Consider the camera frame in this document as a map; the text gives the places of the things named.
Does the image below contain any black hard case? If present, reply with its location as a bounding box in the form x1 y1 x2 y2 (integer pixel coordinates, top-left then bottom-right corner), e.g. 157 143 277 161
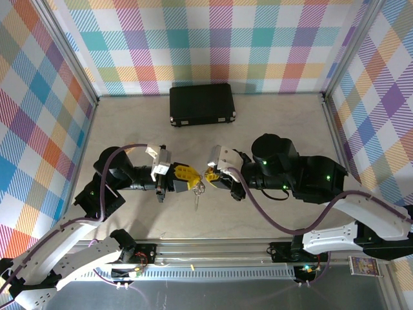
169 83 237 128

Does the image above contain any colourful card box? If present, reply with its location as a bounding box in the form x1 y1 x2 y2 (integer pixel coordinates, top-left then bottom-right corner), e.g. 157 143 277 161
348 255 382 278

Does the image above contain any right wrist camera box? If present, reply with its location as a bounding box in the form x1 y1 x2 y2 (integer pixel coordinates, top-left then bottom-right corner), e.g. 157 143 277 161
206 145 245 177

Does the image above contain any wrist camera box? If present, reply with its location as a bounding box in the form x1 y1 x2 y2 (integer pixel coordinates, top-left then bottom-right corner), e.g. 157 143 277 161
206 145 245 177
145 144 172 182

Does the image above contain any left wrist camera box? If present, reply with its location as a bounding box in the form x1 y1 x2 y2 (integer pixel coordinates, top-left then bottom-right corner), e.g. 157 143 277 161
145 144 172 182

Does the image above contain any thin black cable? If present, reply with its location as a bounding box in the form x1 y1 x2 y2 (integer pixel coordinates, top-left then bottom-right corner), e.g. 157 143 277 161
260 188 292 202

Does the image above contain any aluminium side rail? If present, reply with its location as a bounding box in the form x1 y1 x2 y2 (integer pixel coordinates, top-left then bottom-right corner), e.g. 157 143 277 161
319 92 399 310
63 98 99 227

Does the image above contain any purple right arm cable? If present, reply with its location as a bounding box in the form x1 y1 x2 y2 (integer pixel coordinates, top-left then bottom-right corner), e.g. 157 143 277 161
227 167 413 237

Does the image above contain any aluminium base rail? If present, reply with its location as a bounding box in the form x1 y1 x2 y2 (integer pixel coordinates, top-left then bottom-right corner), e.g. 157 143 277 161
74 238 333 267

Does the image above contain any grey slotted cable duct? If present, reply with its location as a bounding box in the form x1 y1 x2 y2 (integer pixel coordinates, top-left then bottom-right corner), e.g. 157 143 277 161
111 265 296 282

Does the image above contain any aluminium frame post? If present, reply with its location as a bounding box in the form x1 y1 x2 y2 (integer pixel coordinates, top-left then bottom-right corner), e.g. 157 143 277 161
38 0 99 105
321 0 387 101

